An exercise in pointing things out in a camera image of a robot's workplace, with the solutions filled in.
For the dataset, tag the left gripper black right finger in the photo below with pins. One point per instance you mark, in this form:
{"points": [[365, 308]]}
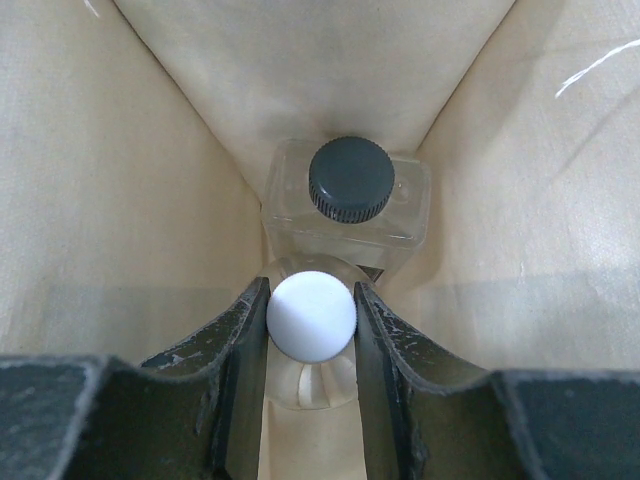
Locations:
{"points": [[429, 414]]}

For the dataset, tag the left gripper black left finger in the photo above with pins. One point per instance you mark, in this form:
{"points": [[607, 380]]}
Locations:
{"points": [[193, 411]]}

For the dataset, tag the chrome bottle white cap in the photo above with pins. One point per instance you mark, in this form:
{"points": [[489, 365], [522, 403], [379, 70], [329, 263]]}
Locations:
{"points": [[311, 323]]}

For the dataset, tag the clear square bottle black cap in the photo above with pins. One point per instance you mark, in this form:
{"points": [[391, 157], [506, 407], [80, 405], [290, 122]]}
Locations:
{"points": [[347, 198]]}

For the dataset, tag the cream canvas tote bag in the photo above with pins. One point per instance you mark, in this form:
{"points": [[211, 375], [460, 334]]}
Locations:
{"points": [[136, 139]]}

